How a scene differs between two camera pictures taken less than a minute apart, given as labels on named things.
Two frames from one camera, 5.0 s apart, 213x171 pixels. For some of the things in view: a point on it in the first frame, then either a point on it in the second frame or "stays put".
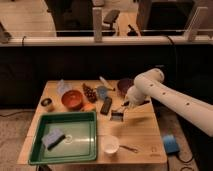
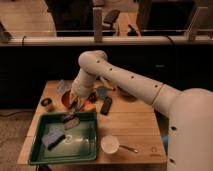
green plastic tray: (63, 137) stays put
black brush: (117, 115) → (71, 120)
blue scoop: (102, 91) stays put
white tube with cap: (106, 83) stays put
